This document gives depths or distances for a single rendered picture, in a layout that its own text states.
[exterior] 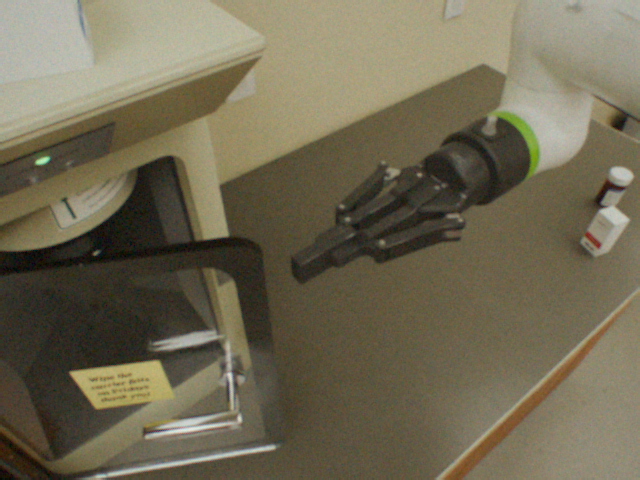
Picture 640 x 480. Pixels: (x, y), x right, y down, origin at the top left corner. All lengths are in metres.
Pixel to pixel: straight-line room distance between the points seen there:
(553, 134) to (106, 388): 0.55
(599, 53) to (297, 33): 0.66
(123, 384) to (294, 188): 0.66
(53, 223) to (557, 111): 0.53
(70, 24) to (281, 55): 0.79
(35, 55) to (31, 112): 0.04
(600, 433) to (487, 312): 1.16
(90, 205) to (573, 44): 0.48
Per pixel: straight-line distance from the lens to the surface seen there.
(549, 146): 0.63
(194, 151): 0.48
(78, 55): 0.30
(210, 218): 0.53
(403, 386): 0.79
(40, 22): 0.30
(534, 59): 0.61
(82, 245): 0.58
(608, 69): 0.53
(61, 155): 0.34
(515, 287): 0.95
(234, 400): 0.49
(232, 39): 0.32
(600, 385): 2.09
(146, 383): 0.50
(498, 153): 0.57
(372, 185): 0.54
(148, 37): 0.33
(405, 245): 0.49
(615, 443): 2.00
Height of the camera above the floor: 1.64
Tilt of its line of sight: 48 degrees down
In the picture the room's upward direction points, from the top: straight up
